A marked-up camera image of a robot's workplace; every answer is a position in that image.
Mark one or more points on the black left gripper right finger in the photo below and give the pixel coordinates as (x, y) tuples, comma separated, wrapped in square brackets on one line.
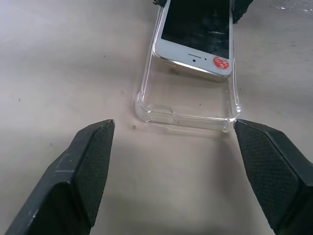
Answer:
[(274, 176)]

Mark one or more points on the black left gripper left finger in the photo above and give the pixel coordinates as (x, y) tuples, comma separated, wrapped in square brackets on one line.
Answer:
[(73, 181)]

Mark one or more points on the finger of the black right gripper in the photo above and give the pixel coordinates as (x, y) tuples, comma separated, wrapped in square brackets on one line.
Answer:
[(240, 9), (160, 2)]

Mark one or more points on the white smartphone with red sticker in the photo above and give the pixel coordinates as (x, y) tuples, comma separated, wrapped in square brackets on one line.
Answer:
[(195, 27)]

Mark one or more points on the clear plastic phone case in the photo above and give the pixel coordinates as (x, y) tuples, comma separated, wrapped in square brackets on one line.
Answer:
[(185, 102)]

